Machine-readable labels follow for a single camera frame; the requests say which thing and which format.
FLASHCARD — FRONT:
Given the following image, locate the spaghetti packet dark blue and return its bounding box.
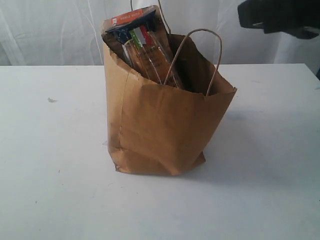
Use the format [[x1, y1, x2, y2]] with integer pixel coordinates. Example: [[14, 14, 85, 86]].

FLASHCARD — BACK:
[[102, 8, 183, 89]]

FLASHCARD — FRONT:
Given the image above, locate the small paper scrap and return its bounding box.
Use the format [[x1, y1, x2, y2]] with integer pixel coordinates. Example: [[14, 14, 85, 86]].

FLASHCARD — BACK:
[[47, 97, 57, 103]]

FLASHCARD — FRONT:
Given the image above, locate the brown paper shopping bag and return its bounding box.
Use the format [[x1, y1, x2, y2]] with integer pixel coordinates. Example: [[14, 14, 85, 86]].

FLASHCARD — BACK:
[[101, 0, 238, 176]]

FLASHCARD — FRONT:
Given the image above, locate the brown kraft coffee pouch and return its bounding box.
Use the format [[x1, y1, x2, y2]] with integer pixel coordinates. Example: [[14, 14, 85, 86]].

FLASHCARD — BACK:
[[101, 5, 173, 75]]

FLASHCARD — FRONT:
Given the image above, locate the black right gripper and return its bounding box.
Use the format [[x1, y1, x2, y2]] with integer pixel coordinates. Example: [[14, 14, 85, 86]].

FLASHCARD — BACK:
[[237, 0, 320, 39]]

